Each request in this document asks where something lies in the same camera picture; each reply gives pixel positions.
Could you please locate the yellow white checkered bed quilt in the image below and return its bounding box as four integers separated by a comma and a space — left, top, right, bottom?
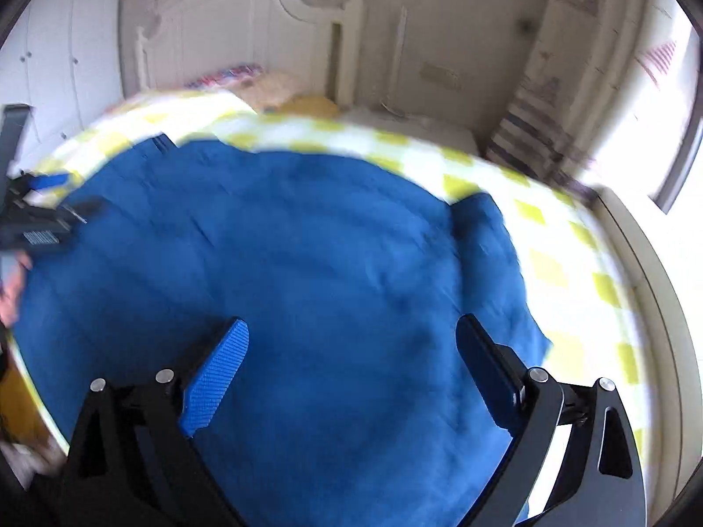
9, 87, 647, 506

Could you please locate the white wooden headboard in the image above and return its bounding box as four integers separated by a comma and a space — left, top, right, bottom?
134, 0, 365, 108

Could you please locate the patterned cartoon curtain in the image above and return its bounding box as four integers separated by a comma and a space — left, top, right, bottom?
485, 0, 701, 196

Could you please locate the white bedside table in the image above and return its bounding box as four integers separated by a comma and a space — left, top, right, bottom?
340, 106, 479, 155

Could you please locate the white wardrobe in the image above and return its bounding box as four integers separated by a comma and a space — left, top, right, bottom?
1, 0, 123, 169

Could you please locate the peach checkered pillow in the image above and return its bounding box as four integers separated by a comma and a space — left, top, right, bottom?
236, 72, 308, 113

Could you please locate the person left hand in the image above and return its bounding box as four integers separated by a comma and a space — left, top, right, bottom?
0, 252, 32, 327

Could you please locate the silver standing lamp pole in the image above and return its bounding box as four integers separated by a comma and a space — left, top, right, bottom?
385, 6, 407, 112

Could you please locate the colourful patterned pillow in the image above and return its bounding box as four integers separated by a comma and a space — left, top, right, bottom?
186, 63, 265, 89

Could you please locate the blue quilted puffer jacket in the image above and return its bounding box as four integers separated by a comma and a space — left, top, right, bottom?
14, 137, 549, 526

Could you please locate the window with dark frame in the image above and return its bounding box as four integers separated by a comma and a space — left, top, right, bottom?
649, 27, 702, 214

